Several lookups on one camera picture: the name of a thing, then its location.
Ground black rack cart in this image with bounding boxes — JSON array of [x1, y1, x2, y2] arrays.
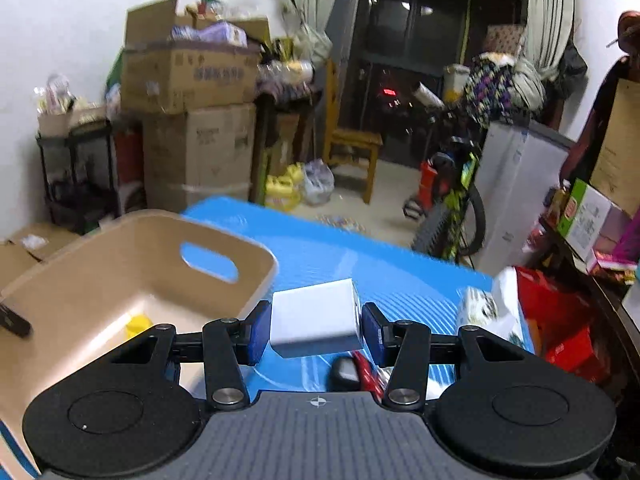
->
[[36, 122, 121, 233]]

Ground dark wooden side table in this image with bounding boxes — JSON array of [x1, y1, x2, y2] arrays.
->
[[540, 215, 640, 411]]

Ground open cardboard box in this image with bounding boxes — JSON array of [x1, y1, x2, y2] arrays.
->
[[121, 0, 273, 115]]

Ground red gift boxes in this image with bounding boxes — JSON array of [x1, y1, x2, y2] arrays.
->
[[515, 266, 608, 381]]

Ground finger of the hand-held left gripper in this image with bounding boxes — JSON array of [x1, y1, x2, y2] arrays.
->
[[0, 302, 33, 338]]

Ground green and white carton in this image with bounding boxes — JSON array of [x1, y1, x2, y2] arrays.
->
[[557, 178, 613, 256]]

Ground clear plastic bag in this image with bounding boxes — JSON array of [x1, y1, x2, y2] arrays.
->
[[302, 159, 335, 206]]

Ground torn cardboard box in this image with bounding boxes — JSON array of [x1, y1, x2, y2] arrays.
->
[[0, 222, 81, 281]]

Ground large brown cardboard box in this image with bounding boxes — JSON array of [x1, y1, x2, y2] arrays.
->
[[142, 102, 257, 201]]

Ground black and green bicycle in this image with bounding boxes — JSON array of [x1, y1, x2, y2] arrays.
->
[[402, 80, 487, 263]]

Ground beige plastic storage bin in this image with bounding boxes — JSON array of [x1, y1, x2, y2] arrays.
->
[[0, 209, 279, 478]]

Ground patterned tissue box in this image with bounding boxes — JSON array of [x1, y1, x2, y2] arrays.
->
[[455, 266, 528, 346]]

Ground pale window curtain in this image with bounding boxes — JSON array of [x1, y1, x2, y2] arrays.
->
[[522, 0, 576, 91], [277, 0, 346, 66]]

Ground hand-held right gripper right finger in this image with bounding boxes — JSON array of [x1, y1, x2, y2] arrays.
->
[[361, 302, 529, 407]]

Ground black round case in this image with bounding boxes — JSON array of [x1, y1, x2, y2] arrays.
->
[[327, 356, 362, 393]]

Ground small beige carton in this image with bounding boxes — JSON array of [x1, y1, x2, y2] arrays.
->
[[37, 105, 108, 136]]

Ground wooden chair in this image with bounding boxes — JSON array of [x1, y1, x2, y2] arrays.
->
[[322, 57, 383, 205]]

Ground white charger block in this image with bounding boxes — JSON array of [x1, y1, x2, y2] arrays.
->
[[270, 278, 362, 359]]

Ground yellow plastic toy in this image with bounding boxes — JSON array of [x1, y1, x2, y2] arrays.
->
[[125, 312, 153, 339]]

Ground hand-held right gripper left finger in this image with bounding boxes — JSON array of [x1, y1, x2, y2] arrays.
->
[[107, 300, 273, 408]]

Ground tall brown cardboard box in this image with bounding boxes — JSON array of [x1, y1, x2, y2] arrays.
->
[[590, 77, 640, 216]]

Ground white chest freezer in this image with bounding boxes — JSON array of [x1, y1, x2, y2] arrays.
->
[[472, 119, 576, 271]]

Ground blue silicone mat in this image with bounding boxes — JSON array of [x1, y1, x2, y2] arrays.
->
[[0, 196, 536, 478]]

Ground colourful patterned cloth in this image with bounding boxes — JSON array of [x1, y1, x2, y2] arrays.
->
[[465, 52, 516, 126]]

